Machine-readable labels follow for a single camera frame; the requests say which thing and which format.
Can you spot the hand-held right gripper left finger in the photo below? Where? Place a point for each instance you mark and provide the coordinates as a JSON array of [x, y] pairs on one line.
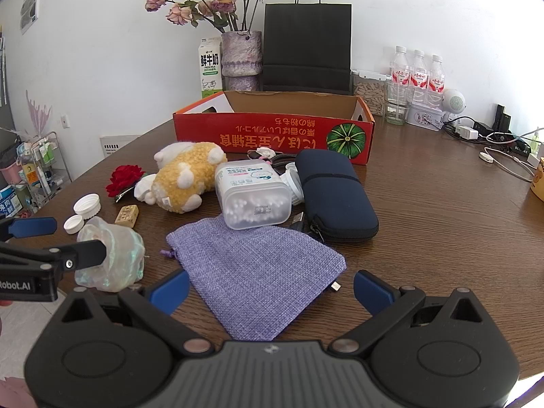
[[172, 289]]

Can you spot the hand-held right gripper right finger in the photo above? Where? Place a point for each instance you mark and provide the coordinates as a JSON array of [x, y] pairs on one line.
[[372, 291]]

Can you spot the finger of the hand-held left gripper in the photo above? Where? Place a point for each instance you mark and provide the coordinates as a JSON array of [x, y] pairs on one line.
[[80, 255], [34, 226]]

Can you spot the iridescent plastic bag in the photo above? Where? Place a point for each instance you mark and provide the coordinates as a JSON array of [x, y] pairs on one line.
[[119, 259]]

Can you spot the yellow white plush toy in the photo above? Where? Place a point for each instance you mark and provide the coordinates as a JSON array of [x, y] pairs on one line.
[[182, 178]]

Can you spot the clear cotton swab box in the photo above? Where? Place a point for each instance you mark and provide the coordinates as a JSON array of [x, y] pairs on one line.
[[250, 195]]

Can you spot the red cardboard box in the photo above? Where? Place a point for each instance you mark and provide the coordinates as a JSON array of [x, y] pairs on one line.
[[272, 136]]

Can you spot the clear seed container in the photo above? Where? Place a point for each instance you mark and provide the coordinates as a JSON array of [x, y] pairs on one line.
[[369, 95]]

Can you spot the small white bottle cap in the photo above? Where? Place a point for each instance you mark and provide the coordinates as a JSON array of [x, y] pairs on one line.
[[74, 224]]

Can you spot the silver usb plug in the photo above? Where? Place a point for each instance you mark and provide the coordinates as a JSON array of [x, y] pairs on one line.
[[336, 286]]

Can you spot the large white bottle cap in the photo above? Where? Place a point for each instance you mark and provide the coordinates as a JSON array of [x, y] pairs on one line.
[[87, 207]]

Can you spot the small wooden block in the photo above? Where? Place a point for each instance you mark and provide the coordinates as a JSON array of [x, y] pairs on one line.
[[126, 215]]

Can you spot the metal shelf rack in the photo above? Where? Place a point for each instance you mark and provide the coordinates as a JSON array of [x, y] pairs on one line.
[[42, 165]]

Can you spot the red fabric rose clip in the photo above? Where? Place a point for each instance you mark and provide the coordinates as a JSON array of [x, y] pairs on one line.
[[123, 178]]

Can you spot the white plastic jar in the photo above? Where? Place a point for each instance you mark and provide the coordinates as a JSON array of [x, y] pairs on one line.
[[295, 187]]

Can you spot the small white pink trinket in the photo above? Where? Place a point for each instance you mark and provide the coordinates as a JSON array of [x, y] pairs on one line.
[[263, 152]]

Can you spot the white printed tin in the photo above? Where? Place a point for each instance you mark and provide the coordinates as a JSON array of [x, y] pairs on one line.
[[425, 117]]

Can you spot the water bottles with red labels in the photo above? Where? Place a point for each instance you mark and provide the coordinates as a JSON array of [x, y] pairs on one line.
[[397, 110]]

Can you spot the white charger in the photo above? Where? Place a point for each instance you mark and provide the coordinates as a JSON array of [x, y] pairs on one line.
[[466, 132]]

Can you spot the black power adapter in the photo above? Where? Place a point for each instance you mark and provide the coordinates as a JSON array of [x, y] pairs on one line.
[[483, 128]]

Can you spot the yellow mug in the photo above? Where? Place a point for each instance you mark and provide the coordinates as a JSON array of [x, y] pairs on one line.
[[539, 180]]

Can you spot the black upright device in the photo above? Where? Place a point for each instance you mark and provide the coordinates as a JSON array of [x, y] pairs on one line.
[[502, 118]]

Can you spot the red label water bottle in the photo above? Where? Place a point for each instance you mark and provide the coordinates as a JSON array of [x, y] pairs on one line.
[[399, 70], [436, 80], [418, 76]]

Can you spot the white green milk carton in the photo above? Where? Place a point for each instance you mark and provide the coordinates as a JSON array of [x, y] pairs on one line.
[[209, 68]]

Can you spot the mottled purple vase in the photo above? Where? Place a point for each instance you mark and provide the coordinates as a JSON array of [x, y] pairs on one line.
[[240, 55]]

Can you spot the black paper bag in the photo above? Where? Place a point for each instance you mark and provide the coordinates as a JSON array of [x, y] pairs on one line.
[[306, 42]]

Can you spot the white wall switch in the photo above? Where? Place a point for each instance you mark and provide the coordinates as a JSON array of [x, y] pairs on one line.
[[65, 121]]

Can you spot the white wall vent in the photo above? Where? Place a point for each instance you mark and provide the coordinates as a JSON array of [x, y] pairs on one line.
[[119, 146]]

